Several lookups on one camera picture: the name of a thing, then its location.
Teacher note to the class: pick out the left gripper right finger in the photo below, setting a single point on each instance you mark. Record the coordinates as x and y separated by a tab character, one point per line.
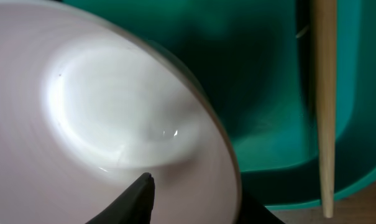
253	212

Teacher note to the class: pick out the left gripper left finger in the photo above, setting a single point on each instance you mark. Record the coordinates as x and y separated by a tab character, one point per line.
133	206

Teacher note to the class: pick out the wooden chopstick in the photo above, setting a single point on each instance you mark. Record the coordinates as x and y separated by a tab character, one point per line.
324	43

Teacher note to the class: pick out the teal plastic tray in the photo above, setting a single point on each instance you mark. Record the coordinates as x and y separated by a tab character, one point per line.
251	58

